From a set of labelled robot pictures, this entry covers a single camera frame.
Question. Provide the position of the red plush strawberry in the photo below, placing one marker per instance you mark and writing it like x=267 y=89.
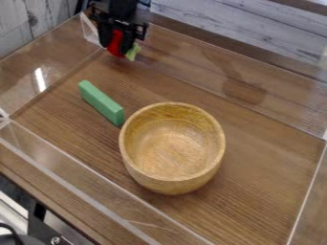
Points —
x=115 y=47

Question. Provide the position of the clear acrylic tray enclosure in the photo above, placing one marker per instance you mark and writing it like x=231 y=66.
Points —
x=58 y=146

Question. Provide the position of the wooden bowl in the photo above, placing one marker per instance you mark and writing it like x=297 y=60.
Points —
x=172 y=145

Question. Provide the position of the green rectangular block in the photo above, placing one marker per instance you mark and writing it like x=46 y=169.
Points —
x=101 y=102

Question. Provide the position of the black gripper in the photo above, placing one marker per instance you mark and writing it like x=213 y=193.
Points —
x=103 y=19

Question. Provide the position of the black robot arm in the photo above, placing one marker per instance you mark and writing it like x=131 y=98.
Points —
x=117 y=29

